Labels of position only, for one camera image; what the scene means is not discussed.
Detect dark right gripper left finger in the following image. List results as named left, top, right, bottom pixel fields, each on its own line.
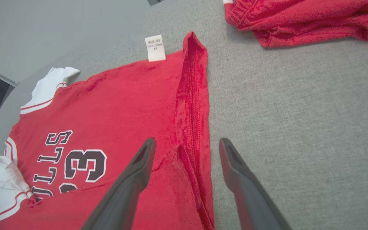
left=81, top=138, right=157, bottom=230

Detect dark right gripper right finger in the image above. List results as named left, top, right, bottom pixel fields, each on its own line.
left=219, top=138, right=293, bottom=230

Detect red Bulls 23 shorts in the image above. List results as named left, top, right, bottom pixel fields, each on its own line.
left=223, top=0, right=368, bottom=49

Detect red jersey with white sleeves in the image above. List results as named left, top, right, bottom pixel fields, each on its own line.
left=0, top=31, right=216, bottom=230

